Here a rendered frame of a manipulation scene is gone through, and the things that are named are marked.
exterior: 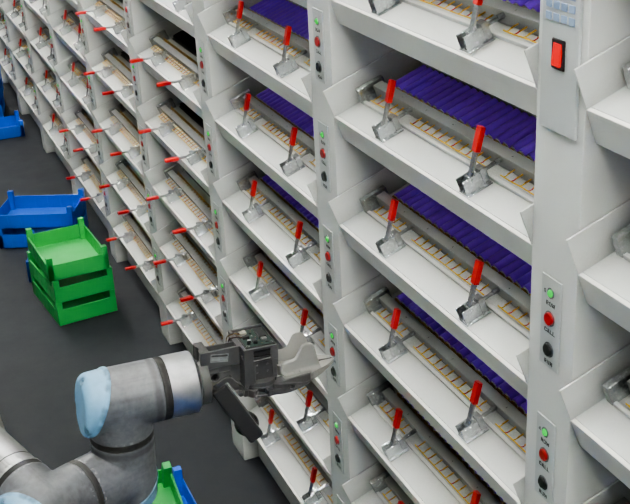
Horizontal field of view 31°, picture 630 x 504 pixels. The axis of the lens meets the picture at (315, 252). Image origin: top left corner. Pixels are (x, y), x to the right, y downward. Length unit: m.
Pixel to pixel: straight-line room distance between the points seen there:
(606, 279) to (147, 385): 0.64
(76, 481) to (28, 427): 1.68
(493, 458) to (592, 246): 0.47
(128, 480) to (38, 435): 1.61
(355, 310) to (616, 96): 0.91
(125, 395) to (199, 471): 1.42
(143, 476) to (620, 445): 0.67
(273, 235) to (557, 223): 1.16
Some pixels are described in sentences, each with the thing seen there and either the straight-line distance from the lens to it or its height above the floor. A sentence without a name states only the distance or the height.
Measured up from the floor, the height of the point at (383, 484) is 0.37.
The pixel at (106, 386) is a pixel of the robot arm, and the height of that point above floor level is 0.91.
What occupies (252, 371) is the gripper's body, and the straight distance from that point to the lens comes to 1.62.
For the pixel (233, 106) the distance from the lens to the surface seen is 2.58.
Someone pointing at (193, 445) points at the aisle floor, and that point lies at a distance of 3.09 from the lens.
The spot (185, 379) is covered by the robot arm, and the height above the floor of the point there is 0.90.
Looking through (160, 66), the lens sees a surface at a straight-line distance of 3.08.
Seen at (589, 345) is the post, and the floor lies 1.02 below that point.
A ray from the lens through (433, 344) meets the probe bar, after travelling 1.88.
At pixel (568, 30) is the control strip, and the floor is 1.40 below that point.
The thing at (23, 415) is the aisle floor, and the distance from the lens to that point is 3.34.
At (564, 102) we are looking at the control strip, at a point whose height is 1.32.
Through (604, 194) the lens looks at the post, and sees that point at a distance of 1.32.
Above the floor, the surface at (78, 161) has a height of 0.17.
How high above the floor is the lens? 1.69
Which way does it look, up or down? 24 degrees down
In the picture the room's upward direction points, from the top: 3 degrees counter-clockwise
